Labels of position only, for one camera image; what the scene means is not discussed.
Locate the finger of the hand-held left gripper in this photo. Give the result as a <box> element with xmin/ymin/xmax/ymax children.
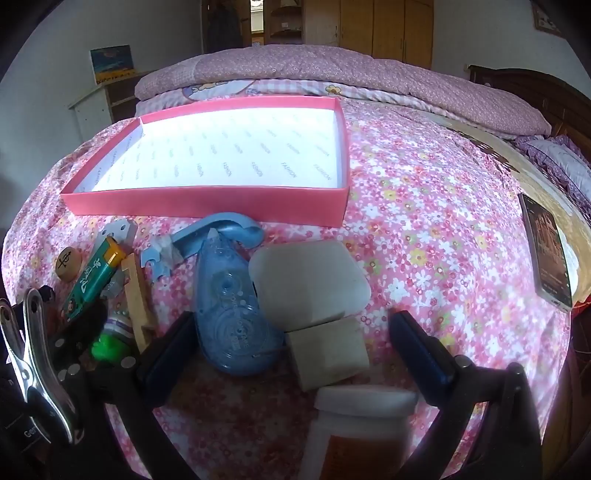
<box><xmin>41</xmin><ymin>285</ymin><xmax>92</xmax><ymax>404</ymax></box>
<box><xmin>81</xmin><ymin>298</ymin><xmax>112</xmax><ymax>365</ymax></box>

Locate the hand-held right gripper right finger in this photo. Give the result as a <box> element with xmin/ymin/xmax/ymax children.
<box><xmin>390</xmin><ymin>310</ymin><xmax>543</xmax><ymax>480</ymax></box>

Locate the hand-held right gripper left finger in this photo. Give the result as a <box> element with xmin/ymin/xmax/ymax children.
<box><xmin>91</xmin><ymin>311</ymin><xmax>199</xmax><ymax>480</ymax></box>

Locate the green toy figure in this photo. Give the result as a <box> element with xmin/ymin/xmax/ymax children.
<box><xmin>90</xmin><ymin>310</ymin><xmax>134</xmax><ymax>363</ymax></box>

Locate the green lighter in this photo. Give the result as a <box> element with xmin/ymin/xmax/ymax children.
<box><xmin>65</xmin><ymin>235</ymin><xmax>127</xmax><ymax>324</ymax></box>

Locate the wooden notched stick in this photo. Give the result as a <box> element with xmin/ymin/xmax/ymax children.
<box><xmin>121</xmin><ymin>253</ymin><xmax>158</xmax><ymax>354</ymax></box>

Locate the blue correction tape dispenser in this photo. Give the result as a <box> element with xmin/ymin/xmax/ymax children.
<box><xmin>196</xmin><ymin>228</ymin><xmax>284</xmax><ymax>377</ymax></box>

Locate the white bottle with orange label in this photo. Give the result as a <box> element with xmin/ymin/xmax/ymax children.
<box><xmin>295</xmin><ymin>385</ymin><xmax>419</xmax><ymax>480</ymax></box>

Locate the white charger adapter cube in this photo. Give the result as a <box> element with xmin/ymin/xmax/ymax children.
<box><xmin>284</xmin><ymin>316</ymin><xmax>370</xmax><ymax>392</ymax></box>

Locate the grey perforated toy block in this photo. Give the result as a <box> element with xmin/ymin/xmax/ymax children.
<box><xmin>97</xmin><ymin>219</ymin><xmax>139</xmax><ymax>296</ymax></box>

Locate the white earbuds case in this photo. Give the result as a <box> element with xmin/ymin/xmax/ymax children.
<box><xmin>248</xmin><ymin>240</ymin><xmax>371</xmax><ymax>329</ymax></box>

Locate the pink cardboard box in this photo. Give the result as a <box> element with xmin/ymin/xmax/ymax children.
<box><xmin>60</xmin><ymin>96</ymin><xmax>350</xmax><ymax>229</ymax></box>

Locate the metal spring clip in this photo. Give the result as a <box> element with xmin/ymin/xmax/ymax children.
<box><xmin>0</xmin><ymin>288</ymin><xmax>86</xmax><ymax>445</ymax></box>

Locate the pink floral bedsheet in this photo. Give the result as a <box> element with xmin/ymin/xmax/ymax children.
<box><xmin>2</xmin><ymin>95</ymin><xmax>573</xmax><ymax>480</ymax></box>

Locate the black smartphone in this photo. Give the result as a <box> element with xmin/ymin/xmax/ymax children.
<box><xmin>518</xmin><ymin>193</ymin><xmax>574</xmax><ymax>313</ymax></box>

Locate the white bedside cabinet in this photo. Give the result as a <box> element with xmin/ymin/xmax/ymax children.
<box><xmin>68</xmin><ymin>69</ymin><xmax>158</xmax><ymax>141</ymax></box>

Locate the beige sleeping mat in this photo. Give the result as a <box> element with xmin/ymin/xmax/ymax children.
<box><xmin>438</xmin><ymin>113</ymin><xmax>591</xmax><ymax>301</ymax></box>

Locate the purple frilled pillow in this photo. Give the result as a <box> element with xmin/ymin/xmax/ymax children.
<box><xmin>515</xmin><ymin>134</ymin><xmax>591</xmax><ymax>208</ymax></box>

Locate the blue and yellow painting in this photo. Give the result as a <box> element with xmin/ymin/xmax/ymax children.
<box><xmin>90</xmin><ymin>45</ymin><xmax>134</xmax><ymax>85</ymax></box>

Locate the folded pink quilt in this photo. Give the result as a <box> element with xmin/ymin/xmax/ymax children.
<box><xmin>135</xmin><ymin>45</ymin><xmax>552</xmax><ymax>137</ymax></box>

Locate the dark wooden headboard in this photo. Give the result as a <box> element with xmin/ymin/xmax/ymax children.
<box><xmin>468</xmin><ymin>65</ymin><xmax>591</xmax><ymax>162</ymax></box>

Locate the dark hanging coat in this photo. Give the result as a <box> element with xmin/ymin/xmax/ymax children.
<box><xmin>203</xmin><ymin>0</ymin><xmax>252</xmax><ymax>47</ymax></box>

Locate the wooden wardrobe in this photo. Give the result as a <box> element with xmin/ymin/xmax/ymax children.
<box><xmin>302</xmin><ymin>0</ymin><xmax>435</xmax><ymax>71</ymax></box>

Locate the wooden corner shelf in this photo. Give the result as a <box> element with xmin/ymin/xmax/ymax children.
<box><xmin>265</xmin><ymin>0</ymin><xmax>305</xmax><ymax>46</ymax></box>

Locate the framed wall picture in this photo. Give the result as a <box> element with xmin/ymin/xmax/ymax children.
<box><xmin>531</xmin><ymin>2</ymin><xmax>566</xmax><ymax>38</ymax></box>

